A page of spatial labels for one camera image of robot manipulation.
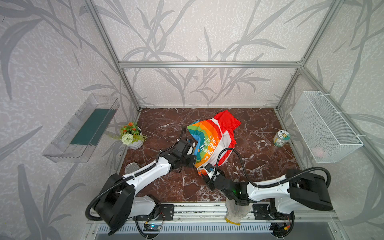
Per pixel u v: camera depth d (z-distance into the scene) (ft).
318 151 2.40
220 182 2.01
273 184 1.62
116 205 1.33
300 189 1.58
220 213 2.47
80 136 2.09
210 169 2.18
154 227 2.32
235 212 2.42
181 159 2.35
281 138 3.07
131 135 2.83
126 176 1.48
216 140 3.07
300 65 3.08
